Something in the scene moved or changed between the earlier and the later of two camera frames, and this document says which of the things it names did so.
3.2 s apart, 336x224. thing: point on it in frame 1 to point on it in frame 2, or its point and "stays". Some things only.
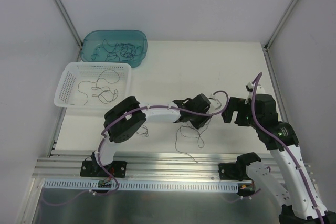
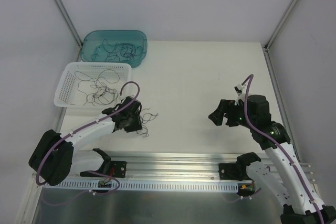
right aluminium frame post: x=274 y=34 stays
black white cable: x=199 y=137 to x=90 y=85
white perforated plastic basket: x=94 y=85 stays
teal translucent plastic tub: x=114 y=46 stays
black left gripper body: x=200 y=120 to x=134 y=120
